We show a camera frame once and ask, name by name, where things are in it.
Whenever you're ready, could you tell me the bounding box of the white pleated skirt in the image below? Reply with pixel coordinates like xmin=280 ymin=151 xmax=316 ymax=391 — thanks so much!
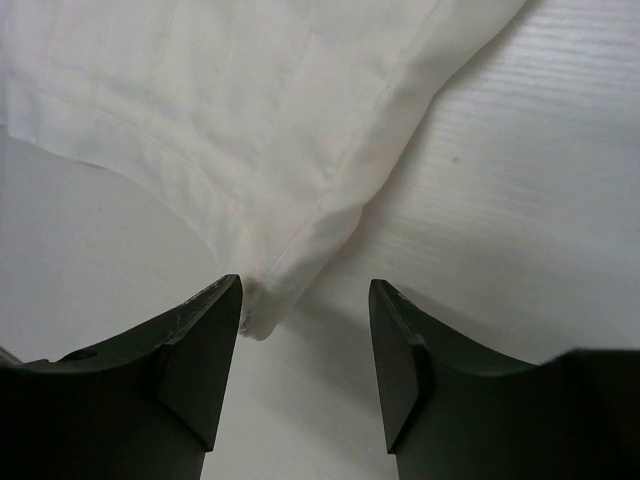
xmin=1 ymin=1 xmax=521 ymax=340

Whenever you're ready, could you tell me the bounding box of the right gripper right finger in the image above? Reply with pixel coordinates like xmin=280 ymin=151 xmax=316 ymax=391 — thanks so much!
xmin=369 ymin=279 xmax=639 ymax=479

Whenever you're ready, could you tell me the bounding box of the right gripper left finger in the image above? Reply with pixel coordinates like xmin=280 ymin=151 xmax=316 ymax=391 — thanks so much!
xmin=1 ymin=275 xmax=242 ymax=479

